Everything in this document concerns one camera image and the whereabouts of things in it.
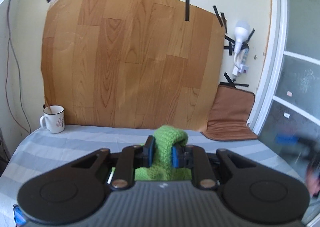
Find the green knitted garment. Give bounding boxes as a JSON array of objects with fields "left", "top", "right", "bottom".
[{"left": 135, "top": 125, "right": 191, "bottom": 181}]

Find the brown seat cushion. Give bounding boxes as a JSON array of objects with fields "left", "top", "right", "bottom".
[{"left": 202, "top": 85, "right": 258, "bottom": 141}]

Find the white enamel mug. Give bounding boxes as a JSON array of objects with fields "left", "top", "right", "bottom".
[{"left": 40, "top": 105, "right": 65, "bottom": 133}]

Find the striped blue bed sheet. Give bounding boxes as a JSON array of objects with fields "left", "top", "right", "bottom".
[{"left": 1, "top": 125, "right": 303, "bottom": 226}]

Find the wood-pattern vinyl sheet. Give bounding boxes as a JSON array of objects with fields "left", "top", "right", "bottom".
[{"left": 41, "top": 0, "right": 225, "bottom": 131}]

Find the white bulb lamp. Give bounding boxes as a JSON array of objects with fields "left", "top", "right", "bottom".
[{"left": 234, "top": 20, "right": 251, "bottom": 54}]

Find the thin wall cable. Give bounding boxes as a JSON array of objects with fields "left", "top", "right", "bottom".
[{"left": 6, "top": 0, "right": 32, "bottom": 134}]

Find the white window frame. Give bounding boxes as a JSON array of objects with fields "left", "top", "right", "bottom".
[{"left": 251, "top": 0, "right": 320, "bottom": 227}]

